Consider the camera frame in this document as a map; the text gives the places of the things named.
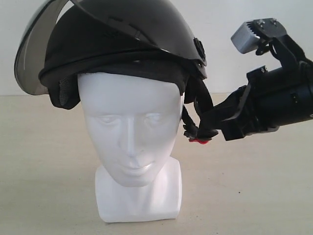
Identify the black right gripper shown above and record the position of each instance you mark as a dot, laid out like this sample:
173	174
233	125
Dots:
271	99

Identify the black helmet with visor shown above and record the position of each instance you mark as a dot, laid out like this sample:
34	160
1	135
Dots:
147	38

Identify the white mannequin head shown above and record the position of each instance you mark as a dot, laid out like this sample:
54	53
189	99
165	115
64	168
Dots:
133	124

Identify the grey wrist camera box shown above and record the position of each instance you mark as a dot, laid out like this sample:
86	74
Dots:
256	35

